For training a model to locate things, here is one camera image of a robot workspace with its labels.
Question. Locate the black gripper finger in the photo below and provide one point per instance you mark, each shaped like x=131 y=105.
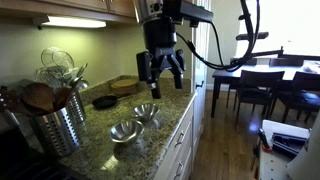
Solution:
x=145 y=66
x=179 y=75

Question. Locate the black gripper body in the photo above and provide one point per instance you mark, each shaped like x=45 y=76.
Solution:
x=160 y=35

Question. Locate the small steel bowl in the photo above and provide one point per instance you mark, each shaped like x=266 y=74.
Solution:
x=145 y=111
x=126 y=130

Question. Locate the round wooden board stack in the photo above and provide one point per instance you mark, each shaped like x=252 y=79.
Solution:
x=124 y=86

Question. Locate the white tall cabinet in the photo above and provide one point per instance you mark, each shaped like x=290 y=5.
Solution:
x=201 y=100

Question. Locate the black cast iron skillet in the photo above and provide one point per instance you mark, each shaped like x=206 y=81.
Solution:
x=104 y=101

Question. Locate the dark dining table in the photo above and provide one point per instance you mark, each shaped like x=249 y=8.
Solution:
x=233 y=71

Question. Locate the steel ladle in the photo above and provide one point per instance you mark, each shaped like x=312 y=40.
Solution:
x=81 y=84

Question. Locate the dark wooden dining chair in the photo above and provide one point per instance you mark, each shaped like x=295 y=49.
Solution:
x=245 y=61
x=286 y=62
x=258 y=90
x=300 y=96

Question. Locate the wooden lower drawer cabinet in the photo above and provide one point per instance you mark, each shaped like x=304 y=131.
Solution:
x=183 y=153

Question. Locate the slim perforated steel utensil holder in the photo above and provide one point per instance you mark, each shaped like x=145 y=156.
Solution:
x=77 y=108

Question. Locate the under-cabinet strip light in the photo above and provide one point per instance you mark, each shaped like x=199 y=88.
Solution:
x=73 y=22

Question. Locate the small wooden spoon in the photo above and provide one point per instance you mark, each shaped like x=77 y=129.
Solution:
x=63 y=96

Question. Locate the wooden upper cabinets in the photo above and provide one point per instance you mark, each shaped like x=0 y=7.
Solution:
x=66 y=5

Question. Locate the black red bar clamp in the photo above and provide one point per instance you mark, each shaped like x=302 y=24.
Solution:
x=263 y=137

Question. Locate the large perforated steel utensil holder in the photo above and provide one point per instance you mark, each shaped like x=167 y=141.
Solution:
x=56 y=133

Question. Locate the large wooden spoon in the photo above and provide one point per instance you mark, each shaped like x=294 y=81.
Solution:
x=38 y=96

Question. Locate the bright window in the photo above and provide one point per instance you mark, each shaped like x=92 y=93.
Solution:
x=290 y=26

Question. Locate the dark blue tool case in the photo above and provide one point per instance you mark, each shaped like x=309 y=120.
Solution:
x=288 y=143

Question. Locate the white perforated work table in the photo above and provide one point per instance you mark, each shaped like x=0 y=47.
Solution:
x=276 y=165

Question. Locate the stainless steel gas stove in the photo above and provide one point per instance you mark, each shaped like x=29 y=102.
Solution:
x=20 y=160

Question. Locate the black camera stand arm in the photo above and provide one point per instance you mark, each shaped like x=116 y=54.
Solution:
x=266 y=53

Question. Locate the black stereo camera bar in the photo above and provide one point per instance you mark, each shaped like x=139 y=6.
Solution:
x=261 y=35

